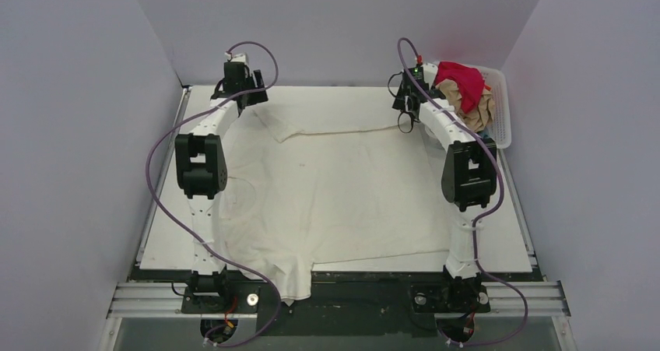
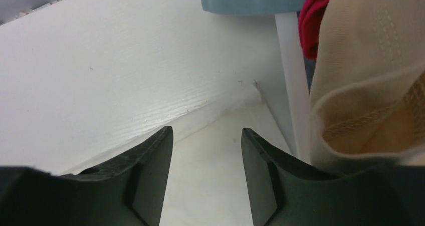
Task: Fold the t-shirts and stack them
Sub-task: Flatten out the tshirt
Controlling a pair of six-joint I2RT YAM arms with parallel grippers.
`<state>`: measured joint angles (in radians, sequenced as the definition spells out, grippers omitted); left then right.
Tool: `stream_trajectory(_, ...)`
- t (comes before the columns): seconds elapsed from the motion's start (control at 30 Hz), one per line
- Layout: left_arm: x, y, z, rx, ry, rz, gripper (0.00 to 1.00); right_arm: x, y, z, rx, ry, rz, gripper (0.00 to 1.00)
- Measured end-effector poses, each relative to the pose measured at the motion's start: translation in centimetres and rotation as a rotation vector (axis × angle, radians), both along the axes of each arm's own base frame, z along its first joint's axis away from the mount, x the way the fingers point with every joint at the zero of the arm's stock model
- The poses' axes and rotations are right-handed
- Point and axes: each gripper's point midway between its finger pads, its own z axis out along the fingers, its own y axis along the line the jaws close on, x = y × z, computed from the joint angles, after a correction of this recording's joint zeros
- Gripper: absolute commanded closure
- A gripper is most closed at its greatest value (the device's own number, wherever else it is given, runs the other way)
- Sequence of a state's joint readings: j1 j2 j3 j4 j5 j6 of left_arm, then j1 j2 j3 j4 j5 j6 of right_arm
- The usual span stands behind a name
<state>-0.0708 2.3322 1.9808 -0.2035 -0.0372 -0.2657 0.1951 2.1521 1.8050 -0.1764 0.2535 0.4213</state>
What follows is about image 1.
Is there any cream white t shirt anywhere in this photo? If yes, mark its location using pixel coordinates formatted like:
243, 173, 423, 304
216, 109, 449, 302

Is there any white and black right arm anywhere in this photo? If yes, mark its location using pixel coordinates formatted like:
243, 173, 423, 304
392, 61, 497, 280

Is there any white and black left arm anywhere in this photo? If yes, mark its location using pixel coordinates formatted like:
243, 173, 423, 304
174, 54, 264, 312

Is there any magenta red t shirt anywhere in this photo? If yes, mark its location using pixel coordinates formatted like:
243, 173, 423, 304
434, 61, 485, 114

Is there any tan beige t shirt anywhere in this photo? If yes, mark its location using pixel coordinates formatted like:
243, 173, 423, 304
435, 79, 496, 133

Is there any white plastic laundry basket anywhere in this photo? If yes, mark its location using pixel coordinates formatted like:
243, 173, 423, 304
462, 64, 512, 149

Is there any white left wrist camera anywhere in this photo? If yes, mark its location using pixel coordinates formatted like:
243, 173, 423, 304
225, 52, 249, 65

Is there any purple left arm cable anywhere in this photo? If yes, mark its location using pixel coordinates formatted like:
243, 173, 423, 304
145, 41, 283, 349

